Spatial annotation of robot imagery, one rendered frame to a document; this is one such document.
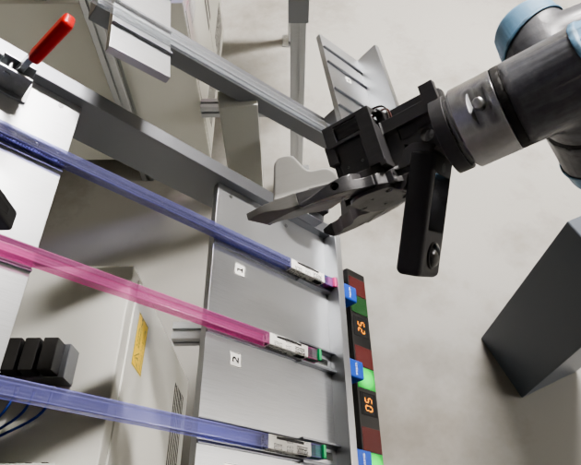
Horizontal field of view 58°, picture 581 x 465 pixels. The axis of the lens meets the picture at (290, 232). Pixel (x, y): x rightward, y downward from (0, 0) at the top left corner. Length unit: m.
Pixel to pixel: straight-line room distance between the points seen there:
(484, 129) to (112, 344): 0.60
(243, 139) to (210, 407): 0.47
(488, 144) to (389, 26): 2.02
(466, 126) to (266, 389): 0.34
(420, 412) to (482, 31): 1.68
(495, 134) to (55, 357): 0.61
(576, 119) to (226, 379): 0.40
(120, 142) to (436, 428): 1.08
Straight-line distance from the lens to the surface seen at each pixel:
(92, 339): 0.85
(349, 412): 0.65
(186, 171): 0.66
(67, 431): 0.82
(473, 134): 0.47
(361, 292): 0.80
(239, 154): 0.90
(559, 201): 1.94
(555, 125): 0.48
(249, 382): 0.58
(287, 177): 0.50
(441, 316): 1.56
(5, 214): 0.34
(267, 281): 0.65
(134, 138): 0.63
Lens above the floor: 1.36
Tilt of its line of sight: 55 degrees down
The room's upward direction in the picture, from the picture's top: straight up
